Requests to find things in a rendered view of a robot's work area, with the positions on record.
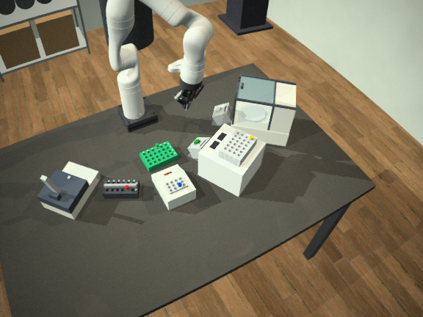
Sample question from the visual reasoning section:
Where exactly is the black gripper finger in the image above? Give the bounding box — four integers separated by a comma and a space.
188, 84, 204, 109
173, 90, 192, 110

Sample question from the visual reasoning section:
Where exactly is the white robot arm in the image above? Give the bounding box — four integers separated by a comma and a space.
106, 0, 214, 120

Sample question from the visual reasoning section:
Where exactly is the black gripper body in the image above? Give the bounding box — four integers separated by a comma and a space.
179, 76, 202, 98

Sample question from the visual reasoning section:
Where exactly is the green tube rack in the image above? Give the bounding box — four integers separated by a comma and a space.
140, 141, 178, 172

